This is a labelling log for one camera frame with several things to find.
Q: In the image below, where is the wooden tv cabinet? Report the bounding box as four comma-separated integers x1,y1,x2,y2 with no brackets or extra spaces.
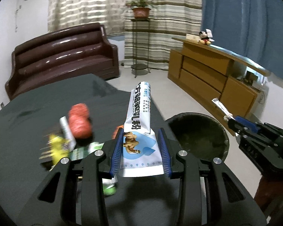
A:
168,38,270,124

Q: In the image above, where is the yellow crumpled wrapper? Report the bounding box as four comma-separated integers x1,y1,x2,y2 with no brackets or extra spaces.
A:
39,134,69,170

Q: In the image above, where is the potted plant terracotta pot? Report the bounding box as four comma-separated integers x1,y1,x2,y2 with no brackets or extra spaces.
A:
126,0,153,19

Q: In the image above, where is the dark brown leather sofa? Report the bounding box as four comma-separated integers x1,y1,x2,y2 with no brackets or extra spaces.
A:
5,22,119,100

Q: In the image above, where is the green yellow spray can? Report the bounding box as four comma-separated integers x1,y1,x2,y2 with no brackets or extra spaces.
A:
69,142,118,196

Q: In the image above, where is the blue curtain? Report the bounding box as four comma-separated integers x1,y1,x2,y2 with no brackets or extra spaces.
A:
201,0,283,80

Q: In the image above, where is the mickey mouse plush toy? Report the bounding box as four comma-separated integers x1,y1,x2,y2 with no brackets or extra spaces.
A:
198,29,215,45

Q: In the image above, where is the small white paper stick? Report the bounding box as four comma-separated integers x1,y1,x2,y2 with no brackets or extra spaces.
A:
212,98,234,121

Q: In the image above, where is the dark grey table cloth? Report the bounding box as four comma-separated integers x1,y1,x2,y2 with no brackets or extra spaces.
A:
0,75,180,225

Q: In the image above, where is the black metal plant stand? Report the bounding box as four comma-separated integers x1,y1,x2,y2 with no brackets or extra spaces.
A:
131,18,151,78

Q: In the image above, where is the striped beige curtain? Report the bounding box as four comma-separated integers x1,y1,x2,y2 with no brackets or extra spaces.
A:
48,0,202,70

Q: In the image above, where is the small box on cabinet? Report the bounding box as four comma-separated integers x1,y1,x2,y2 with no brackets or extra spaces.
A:
185,34,200,43

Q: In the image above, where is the white green wrapper tube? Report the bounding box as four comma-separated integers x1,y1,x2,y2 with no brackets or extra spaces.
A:
59,116,76,152

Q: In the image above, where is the white milk powder sachet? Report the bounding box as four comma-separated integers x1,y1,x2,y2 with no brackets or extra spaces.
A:
121,82,164,178

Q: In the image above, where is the black round trash bin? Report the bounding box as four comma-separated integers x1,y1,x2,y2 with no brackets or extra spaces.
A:
166,112,229,161

